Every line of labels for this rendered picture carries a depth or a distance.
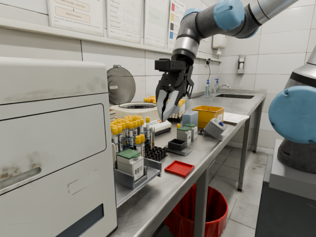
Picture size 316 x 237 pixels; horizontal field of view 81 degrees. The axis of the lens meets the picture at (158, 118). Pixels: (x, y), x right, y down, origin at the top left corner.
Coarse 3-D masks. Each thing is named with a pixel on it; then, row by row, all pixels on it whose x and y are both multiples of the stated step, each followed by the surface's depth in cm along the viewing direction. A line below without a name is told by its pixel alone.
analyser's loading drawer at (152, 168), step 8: (144, 160) 50; (152, 160) 49; (144, 168) 44; (152, 168) 49; (160, 168) 48; (120, 176) 42; (128, 176) 40; (144, 176) 43; (152, 176) 45; (160, 176) 48; (120, 184) 42; (128, 184) 41; (136, 184) 41; (144, 184) 43; (120, 192) 39; (128, 192) 39; (120, 200) 37
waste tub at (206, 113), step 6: (192, 108) 99; (198, 108) 104; (204, 108) 107; (210, 108) 105; (216, 108) 103; (222, 108) 99; (198, 114) 96; (204, 114) 94; (210, 114) 92; (216, 114) 92; (222, 114) 99; (198, 120) 97; (204, 120) 95; (222, 120) 101; (198, 126) 97; (204, 126) 95
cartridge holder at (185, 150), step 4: (172, 140) 70; (176, 140) 72; (180, 140) 71; (168, 144) 69; (172, 144) 68; (176, 144) 67; (180, 144) 66; (184, 144) 68; (168, 148) 69; (172, 148) 68; (176, 148) 67; (180, 148) 66; (184, 148) 68; (188, 148) 68; (176, 152) 67; (180, 152) 66; (184, 152) 65; (188, 152) 67
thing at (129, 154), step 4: (120, 152) 43; (124, 152) 43; (128, 152) 43; (132, 152) 43; (136, 152) 43; (140, 152) 43; (120, 156) 41; (124, 156) 41; (128, 156) 41; (132, 156) 41; (136, 156) 41
